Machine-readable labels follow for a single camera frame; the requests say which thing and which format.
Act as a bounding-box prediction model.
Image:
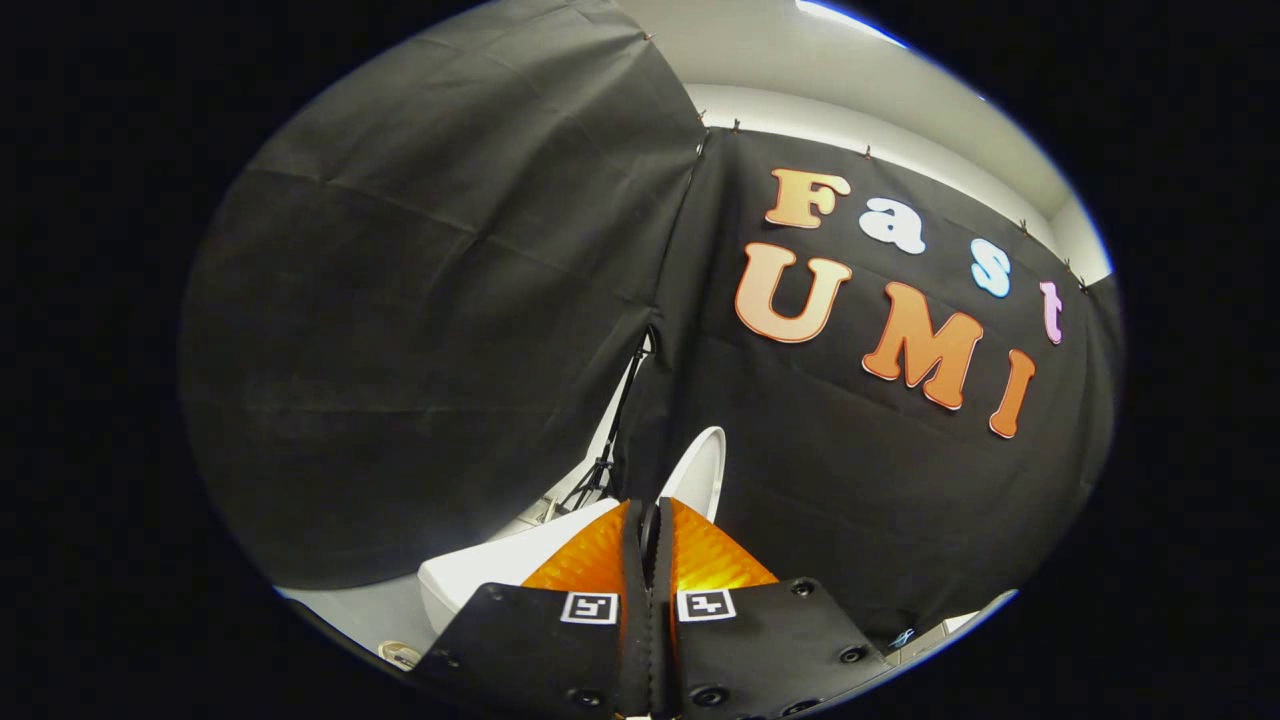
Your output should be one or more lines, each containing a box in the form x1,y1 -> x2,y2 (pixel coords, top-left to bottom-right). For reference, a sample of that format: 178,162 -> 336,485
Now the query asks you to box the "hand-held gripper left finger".
412,499 -> 654,718

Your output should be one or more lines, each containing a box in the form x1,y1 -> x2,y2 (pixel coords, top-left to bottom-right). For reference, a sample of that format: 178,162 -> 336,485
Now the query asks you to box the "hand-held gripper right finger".
652,496 -> 893,719

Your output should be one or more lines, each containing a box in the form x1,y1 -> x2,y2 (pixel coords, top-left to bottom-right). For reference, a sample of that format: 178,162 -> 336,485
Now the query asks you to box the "black tripod stand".
558,328 -> 656,513

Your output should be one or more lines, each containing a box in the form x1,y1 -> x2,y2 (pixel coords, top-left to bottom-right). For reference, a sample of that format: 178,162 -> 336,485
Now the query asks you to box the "white toilet lid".
640,426 -> 729,561

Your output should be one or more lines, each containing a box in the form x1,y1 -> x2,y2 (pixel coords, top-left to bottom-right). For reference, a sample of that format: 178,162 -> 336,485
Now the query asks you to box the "white toilet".
417,498 -> 623,638

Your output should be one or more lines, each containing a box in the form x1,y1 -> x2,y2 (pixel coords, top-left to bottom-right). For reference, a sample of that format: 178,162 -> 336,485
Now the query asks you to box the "large ceiling light panel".
795,0 -> 907,47

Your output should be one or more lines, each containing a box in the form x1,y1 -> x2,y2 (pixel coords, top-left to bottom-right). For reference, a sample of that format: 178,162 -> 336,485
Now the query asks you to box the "black backdrop cloth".
180,0 -> 1119,646

